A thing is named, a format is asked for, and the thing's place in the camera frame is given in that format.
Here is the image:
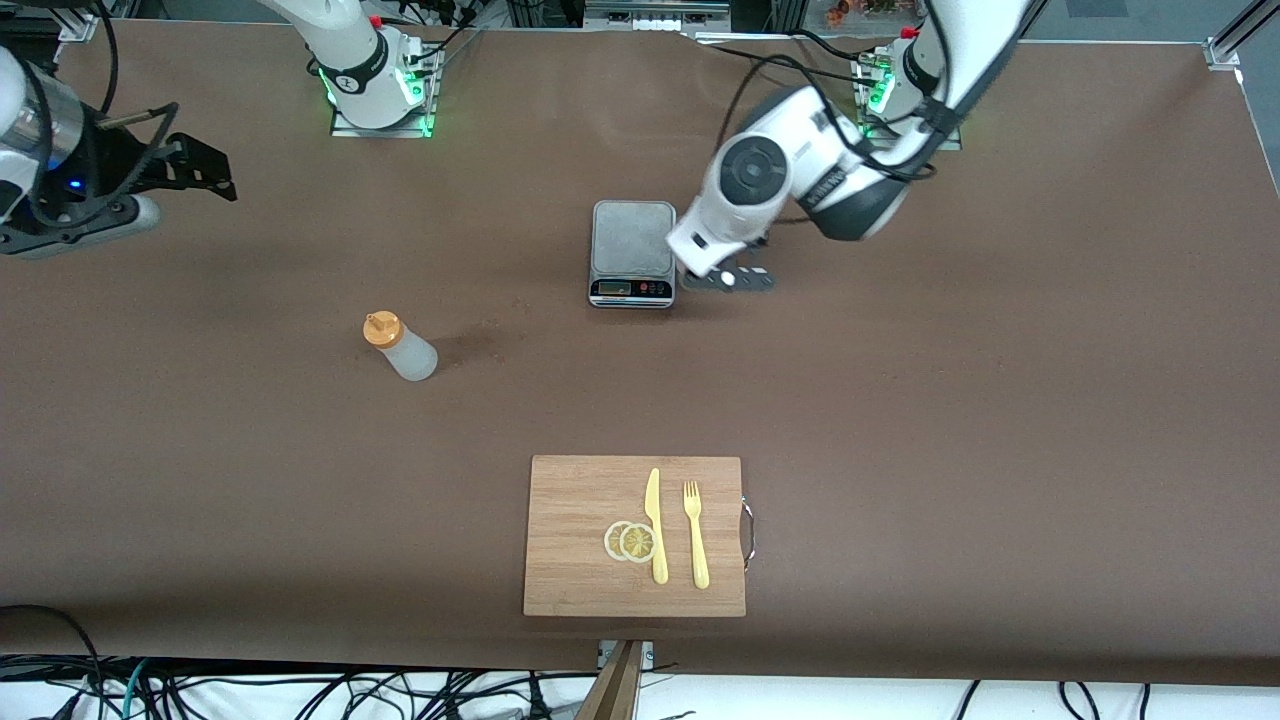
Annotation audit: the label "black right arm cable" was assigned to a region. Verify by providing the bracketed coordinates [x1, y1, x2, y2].
[25, 0, 183, 226]

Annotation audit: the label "aluminium right arm base plate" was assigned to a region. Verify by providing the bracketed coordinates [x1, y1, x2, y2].
[329, 38, 440, 139]

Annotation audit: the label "wooden post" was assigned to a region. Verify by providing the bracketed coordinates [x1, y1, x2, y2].
[575, 640, 646, 720]

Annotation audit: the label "yellow plastic knife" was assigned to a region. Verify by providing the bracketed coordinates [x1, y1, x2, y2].
[644, 468, 669, 585]

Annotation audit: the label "yellow plastic fork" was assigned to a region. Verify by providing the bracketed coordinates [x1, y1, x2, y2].
[683, 481, 710, 589]

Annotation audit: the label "silver digital kitchen scale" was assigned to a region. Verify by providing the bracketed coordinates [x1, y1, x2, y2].
[588, 200, 678, 309]

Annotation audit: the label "aluminium left arm base plate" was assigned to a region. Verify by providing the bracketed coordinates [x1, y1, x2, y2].
[855, 48, 964, 152]

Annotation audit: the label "black looped cable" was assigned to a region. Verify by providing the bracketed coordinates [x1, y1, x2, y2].
[0, 604, 107, 720]

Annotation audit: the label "teal cable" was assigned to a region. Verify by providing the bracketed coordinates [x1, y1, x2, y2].
[118, 658, 153, 720]

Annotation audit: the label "aluminium frame profile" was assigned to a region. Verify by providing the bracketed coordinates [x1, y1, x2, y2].
[1204, 0, 1280, 71]

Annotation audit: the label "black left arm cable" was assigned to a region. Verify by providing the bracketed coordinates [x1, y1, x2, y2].
[718, 50, 1001, 186]

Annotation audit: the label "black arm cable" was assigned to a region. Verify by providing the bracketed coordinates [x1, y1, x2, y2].
[718, 50, 1001, 186]
[25, 0, 183, 226]

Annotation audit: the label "clear squeeze bottle orange cap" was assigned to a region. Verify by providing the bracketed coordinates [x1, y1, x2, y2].
[362, 311, 439, 382]

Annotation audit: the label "wooden cutting board metal handle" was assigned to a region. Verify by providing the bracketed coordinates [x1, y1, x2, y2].
[523, 455, 757, 618]

